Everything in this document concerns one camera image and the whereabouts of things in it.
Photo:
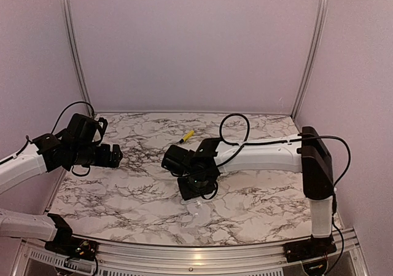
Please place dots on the aluminium table front rail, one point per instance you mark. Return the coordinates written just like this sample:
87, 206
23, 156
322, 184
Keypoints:
118, 258

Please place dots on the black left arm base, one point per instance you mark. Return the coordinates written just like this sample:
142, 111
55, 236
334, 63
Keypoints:
74, 248

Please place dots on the left aluminium corner post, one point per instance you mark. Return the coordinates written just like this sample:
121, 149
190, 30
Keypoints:
72, 41

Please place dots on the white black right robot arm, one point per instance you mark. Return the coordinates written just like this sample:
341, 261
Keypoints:
304, 153

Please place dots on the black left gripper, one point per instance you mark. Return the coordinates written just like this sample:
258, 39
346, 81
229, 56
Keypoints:
104, 160

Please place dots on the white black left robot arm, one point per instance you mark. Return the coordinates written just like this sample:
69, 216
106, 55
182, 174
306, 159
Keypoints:
39, 156

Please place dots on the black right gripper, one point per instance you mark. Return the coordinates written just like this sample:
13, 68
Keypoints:
187, 193

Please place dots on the white remote control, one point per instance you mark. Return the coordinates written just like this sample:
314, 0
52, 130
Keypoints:
198, 208

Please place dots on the right aluminium corner post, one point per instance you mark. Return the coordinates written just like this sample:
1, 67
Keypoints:
316, 37

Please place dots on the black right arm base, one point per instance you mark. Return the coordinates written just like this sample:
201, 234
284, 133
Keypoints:
310, 248

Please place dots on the aluminium corner post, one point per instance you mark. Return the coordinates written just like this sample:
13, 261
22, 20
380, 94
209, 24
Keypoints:
316, 37
72, 41

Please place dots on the yellow handled screwdriver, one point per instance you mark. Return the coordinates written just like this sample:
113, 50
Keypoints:
186, 137

